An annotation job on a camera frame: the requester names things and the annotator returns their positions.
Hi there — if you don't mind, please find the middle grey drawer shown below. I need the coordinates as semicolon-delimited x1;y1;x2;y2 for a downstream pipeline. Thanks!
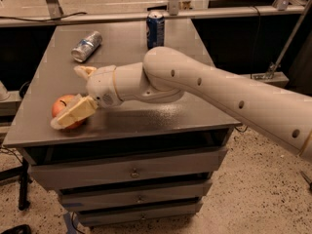
59;179;212;212

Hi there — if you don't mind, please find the black stand leg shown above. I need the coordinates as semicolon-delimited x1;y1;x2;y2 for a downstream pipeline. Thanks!
0;158;33;212

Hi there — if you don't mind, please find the grey metal railing beam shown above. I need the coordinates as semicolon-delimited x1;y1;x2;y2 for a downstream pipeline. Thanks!
0;5;304;27

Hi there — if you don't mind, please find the bottom grey drawer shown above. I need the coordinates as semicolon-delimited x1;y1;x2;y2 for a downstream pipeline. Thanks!
77;198;203;226

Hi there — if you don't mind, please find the grey drawer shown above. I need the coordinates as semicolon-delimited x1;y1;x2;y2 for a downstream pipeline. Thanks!
29;147;227;190
59;179;212;212
77;198;203;226

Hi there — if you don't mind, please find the silver can lying down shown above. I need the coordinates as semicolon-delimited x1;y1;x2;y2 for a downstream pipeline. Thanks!
71;31;102;62

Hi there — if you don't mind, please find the red apple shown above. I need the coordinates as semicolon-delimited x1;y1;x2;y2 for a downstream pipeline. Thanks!
52;95;84;130

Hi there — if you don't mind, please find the black cable on rail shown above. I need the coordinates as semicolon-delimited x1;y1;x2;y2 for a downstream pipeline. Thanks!
0;11;88;22

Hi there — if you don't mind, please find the top grey drawer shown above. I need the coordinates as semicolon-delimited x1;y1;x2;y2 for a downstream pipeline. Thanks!
29;147;227;190

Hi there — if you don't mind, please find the grey drawer cabinet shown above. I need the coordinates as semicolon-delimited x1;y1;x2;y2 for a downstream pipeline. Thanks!
4;22;239;214

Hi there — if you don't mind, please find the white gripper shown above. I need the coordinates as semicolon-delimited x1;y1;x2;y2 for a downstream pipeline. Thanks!
51;65;122;130

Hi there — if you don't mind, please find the metal diagonal brace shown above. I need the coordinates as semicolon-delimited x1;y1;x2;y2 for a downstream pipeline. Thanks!
251;0;312;80

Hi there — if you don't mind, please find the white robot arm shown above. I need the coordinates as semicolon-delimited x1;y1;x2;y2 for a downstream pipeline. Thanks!
51;47;312;162

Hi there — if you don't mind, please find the blue upright soda can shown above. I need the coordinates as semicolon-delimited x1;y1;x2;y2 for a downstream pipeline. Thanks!
146;11;165;49

